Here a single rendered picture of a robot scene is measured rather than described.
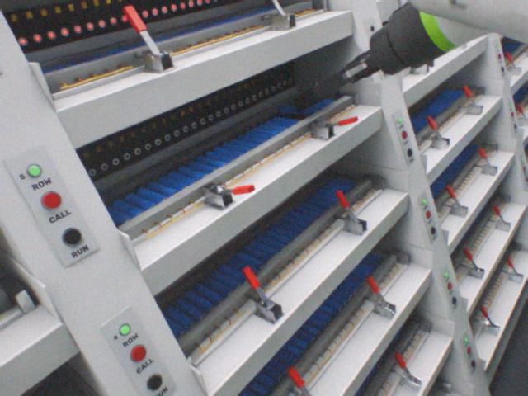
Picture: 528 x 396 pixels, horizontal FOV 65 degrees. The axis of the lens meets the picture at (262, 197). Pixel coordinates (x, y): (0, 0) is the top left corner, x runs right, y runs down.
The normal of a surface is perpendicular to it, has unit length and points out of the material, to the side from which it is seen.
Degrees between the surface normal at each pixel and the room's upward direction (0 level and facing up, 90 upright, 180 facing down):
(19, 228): 90
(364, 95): 90
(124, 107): 109
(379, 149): 90
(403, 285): 19
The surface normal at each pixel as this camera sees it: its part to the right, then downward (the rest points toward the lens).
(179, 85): 0.75, 0.24
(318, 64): -0.65, 0.45
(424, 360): -0.13, -0.86
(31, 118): 0.67, -0.05
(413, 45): -0.44, 0.70
